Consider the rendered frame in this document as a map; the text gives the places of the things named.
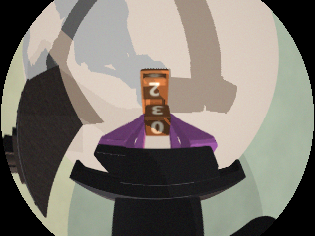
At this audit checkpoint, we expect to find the brown cube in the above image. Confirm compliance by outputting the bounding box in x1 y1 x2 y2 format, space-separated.
143 74 166 100
144 105 171 136

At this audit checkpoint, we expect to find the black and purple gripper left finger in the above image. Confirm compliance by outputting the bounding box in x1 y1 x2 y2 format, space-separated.
98 114 146 148

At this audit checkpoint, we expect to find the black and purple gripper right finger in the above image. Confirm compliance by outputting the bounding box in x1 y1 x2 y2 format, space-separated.
169 114 218 152

